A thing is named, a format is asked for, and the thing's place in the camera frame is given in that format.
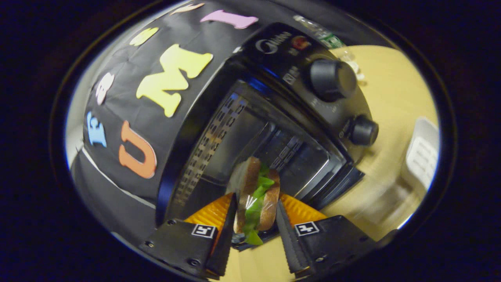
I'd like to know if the black electric oven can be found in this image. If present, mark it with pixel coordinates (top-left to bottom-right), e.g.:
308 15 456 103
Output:
157 22 379 251

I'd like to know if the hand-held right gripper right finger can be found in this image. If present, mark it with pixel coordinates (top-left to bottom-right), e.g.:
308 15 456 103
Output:
276 193 378 275

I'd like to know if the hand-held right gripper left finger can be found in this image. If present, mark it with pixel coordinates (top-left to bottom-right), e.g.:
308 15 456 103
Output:
139 193 238 279

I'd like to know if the sandwich with lettuce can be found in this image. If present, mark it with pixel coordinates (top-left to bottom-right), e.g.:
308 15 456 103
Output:
227 157 281 246

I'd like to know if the clear plastic water bottle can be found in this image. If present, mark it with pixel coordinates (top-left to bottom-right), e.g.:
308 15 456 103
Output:
294 15 347 48

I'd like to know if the white sandwich tray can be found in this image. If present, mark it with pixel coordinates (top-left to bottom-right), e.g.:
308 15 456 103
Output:
405 117 440 189

